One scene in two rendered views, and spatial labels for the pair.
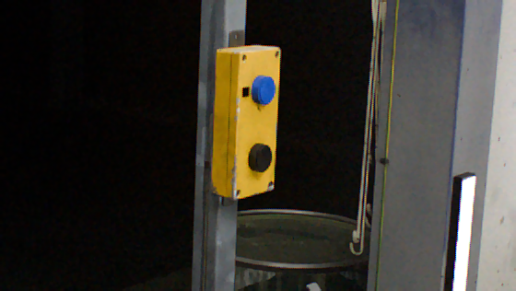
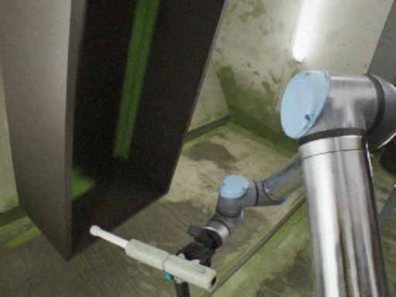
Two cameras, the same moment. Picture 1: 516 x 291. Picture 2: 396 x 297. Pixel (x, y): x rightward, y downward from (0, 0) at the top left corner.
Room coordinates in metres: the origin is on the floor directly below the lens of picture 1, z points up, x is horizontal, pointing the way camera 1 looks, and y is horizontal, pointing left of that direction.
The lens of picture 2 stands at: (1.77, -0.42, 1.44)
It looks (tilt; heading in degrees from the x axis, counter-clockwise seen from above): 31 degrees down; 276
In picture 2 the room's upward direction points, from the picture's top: 5 degrees clockwise
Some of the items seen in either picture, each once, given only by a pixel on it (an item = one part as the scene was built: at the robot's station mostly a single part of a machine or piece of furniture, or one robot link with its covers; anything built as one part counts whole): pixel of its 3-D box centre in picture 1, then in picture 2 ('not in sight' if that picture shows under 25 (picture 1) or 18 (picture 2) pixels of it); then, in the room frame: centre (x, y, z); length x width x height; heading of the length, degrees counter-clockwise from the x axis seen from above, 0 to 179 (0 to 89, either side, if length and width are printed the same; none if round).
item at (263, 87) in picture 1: (263, 89); not in sight; (1.82, -0.01, 1.48); 0.05 x 0.02 x 0.05; 144
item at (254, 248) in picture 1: (289, 240); not in sight; (2.99, -0.11, 0.86); 0.54 x 0.54 x 0.01
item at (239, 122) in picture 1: (245, 121); not in sight; (1.85, 0.02, 1.42); 0.12 x 0.06 x 0.26; 144
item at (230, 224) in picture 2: not in sight; (225, 220); (1.65, -1.26, 0.67); 0.12 x 0.09 x 0.10; 64
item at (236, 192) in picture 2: not in sight; (234, 196); (1.64, -1.26, 0.78); 0.12 x 0.09 x 0.12; 16
